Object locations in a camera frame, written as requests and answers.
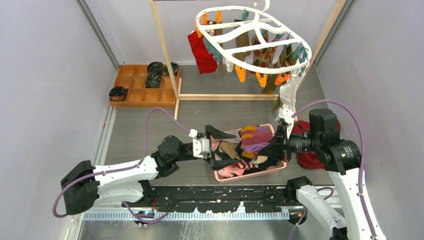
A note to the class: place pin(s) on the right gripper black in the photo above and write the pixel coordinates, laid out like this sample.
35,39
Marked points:
276,147

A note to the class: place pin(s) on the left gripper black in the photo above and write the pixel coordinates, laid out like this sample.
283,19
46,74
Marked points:
216,164

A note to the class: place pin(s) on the maroon purple orange striped sock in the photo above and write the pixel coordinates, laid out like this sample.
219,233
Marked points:
253,138

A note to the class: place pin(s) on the white plastic clip hanger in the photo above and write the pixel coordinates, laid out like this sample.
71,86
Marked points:
221,25

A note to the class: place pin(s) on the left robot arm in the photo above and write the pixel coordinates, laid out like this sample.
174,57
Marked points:
87,185

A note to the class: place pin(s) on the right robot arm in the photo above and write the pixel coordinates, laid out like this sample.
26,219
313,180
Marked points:
342,161

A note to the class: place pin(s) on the pink plastic basket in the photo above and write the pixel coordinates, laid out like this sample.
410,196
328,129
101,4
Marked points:
232,173

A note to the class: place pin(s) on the red cloth on table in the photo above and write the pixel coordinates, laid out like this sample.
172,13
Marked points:
307,160

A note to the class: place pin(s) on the white hanging sock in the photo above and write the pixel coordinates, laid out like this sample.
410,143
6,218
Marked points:
288,93

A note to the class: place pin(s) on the red hanging sock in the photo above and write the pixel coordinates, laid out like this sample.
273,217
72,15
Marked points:
205,61

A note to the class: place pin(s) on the rolled dark sock centre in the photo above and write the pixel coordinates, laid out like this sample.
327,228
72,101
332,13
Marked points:
153,81

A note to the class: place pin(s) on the argyle hanging sock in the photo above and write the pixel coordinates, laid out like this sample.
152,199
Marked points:
262,57

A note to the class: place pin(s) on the green striped hanging sock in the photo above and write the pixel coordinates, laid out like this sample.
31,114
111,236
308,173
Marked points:
286,58

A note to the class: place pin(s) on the orange wooden compartment tray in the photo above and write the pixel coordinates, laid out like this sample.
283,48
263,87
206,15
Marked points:
133,78

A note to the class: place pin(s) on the rolled dark sock left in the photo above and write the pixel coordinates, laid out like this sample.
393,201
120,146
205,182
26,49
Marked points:
118,94

